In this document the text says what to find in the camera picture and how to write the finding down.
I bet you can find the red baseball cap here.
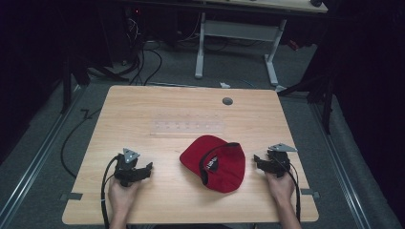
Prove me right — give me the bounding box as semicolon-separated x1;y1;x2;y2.
179;135;246;195

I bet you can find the black floor cable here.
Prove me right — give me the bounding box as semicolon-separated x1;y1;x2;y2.
60;108;103;179

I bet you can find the grey tape piece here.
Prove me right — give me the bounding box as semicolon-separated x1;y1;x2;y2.
300;188;321;200
59;192;84;202

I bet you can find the white-framed wooden desk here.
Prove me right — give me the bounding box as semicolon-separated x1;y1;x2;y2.
194;0;329;94

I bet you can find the right hand-held gripper black cable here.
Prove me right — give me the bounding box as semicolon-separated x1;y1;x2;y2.
277;157;303;223

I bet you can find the left hand-held gripper black cable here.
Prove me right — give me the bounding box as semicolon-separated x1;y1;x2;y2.
100;155;121;229

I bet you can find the hand-held gripper black cable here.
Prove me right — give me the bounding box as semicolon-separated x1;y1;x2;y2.
100;155;121;229
277;157;303;223

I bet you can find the bundle of black cables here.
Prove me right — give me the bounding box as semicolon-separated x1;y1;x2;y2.
123;9;164;87

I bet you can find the person's left hand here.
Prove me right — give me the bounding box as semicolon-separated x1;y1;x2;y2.
107;177;141;214

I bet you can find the black metal stand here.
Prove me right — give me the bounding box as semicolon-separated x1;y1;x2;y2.
59;44;92;115

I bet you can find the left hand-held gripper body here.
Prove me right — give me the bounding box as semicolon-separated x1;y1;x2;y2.
113;147;145;188

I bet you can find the person's right hand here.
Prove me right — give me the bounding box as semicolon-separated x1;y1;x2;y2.
265;171;296;206

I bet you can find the black tripod stand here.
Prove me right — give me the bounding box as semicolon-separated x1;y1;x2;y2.
276;60;336;135

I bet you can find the metal floor rail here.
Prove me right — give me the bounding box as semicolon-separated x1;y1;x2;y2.
0;85;88;229
309;94;373;229

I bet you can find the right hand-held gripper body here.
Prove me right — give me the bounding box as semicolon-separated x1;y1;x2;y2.
266;142;299;178

